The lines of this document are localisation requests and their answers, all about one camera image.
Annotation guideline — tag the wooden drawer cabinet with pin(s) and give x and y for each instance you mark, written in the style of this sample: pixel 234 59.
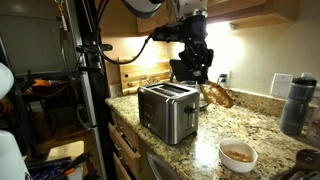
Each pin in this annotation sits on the wooden drawer cabinet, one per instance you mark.
pixel 126 143

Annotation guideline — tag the small orange object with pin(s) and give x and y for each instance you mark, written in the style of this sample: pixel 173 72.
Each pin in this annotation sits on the small orange object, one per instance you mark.
pixel 41 82

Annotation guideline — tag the wooden stool top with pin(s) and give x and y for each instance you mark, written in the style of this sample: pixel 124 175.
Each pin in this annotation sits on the wooden stool top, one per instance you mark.
pixel 65 150

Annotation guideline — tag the white switch plate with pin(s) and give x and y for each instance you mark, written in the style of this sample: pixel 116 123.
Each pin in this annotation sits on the white switch plate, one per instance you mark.
pixel 281 85

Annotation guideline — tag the under-cabinet light strip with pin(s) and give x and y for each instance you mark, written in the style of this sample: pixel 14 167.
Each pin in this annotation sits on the under-cabinet light strip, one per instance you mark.
pixel 218 30

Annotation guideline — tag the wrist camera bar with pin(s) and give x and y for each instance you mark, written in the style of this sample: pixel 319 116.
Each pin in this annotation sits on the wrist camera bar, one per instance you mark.
pixel 166 31

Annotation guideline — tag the blue and black tool clutter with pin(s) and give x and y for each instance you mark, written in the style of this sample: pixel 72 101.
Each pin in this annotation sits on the blue and black tool clutter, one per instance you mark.
pixel 56 166

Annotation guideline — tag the white wall outlet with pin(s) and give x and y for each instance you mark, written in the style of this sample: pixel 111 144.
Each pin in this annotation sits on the white wall outlet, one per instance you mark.
pixel 229 84

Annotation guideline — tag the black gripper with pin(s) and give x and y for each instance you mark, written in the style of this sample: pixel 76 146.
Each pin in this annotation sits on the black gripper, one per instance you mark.
pixel 194 33

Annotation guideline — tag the white rounded housing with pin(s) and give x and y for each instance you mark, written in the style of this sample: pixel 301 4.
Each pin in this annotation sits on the white rounded housing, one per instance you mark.
pixel 10 156

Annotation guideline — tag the wooden cutting board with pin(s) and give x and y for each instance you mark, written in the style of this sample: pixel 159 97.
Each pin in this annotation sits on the wooden cutting board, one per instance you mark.
pixel 143 75

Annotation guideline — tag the white ceramic bowl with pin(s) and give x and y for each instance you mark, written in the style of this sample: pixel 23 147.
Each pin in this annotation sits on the white ceramic bowl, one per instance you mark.
pixel 236 167

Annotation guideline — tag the black stand pole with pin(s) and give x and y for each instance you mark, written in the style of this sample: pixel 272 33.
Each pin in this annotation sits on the black stand pole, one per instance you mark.
pixel 105 143

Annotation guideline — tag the black round utensil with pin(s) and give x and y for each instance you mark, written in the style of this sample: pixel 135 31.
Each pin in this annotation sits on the black round utensil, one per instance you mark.
pixel 308 158

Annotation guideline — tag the stainless steel toaster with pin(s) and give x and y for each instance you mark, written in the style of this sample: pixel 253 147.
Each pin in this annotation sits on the stainless steel toaster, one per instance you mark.
pixel 166 113

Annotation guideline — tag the grey sports bottle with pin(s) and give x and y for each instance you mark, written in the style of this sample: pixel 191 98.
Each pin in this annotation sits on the grey sports bottle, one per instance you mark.
pixel 296 106

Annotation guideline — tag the black coffee maker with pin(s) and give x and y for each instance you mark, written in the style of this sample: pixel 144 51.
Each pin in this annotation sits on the black coffee maker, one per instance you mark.
pixel 176 71

